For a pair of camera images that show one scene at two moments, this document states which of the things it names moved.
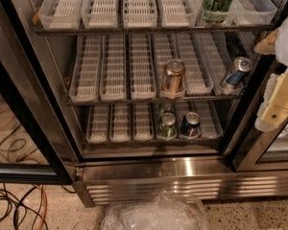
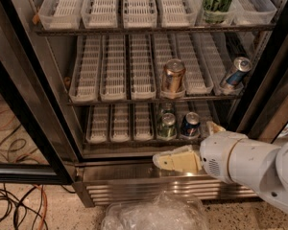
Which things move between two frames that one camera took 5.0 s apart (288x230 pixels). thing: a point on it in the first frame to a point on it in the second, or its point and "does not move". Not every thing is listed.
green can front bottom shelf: x=167 y=128 does not move
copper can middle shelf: x=174 y=71 does not move
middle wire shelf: x=108 y=103 does not move
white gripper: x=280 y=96 to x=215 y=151
